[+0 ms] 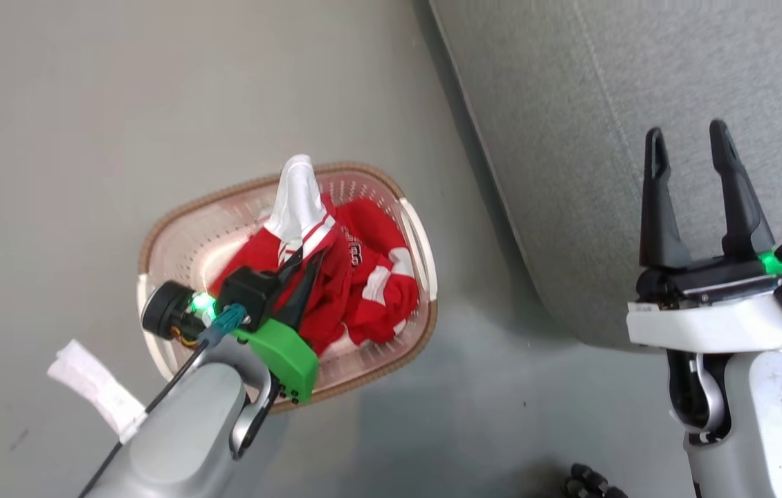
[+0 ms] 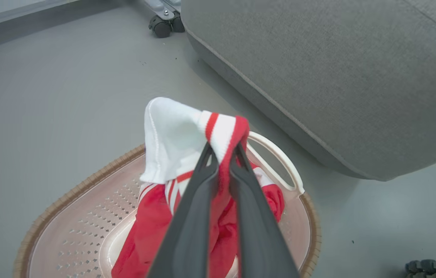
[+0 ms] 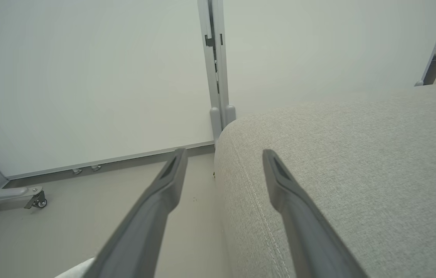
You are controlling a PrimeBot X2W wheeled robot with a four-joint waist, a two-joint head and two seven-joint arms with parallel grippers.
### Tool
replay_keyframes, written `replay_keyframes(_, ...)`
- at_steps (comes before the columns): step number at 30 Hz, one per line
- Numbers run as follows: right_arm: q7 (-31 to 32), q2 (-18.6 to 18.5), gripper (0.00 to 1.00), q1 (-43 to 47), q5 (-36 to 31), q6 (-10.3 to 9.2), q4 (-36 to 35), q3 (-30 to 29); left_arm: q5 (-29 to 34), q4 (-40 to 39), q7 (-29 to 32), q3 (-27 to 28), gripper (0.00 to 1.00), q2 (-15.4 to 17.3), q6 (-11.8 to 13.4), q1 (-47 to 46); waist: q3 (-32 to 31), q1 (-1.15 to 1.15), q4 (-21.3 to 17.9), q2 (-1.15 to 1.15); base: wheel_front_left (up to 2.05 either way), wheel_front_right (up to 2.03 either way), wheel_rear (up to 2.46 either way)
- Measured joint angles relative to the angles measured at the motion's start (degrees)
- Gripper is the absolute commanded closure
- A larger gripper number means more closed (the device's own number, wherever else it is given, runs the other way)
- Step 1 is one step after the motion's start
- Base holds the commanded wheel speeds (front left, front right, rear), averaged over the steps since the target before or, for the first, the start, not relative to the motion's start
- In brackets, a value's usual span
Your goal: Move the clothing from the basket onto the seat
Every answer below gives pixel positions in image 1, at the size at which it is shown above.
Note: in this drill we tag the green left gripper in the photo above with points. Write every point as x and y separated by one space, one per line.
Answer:
287 356

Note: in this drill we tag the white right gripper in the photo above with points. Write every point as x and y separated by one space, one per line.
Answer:
702 325

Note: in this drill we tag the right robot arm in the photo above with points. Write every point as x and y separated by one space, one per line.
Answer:
778 429

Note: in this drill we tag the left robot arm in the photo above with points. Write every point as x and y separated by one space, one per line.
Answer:
176 429

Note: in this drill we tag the red and white jersey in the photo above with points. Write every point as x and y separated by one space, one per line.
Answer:
371 221

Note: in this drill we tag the woven-rim white laundry basket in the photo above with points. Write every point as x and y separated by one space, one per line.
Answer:
190 232

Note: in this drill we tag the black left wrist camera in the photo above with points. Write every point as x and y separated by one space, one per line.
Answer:
162 311

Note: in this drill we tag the grey fabric sofa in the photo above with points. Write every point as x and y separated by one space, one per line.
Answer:
571 138

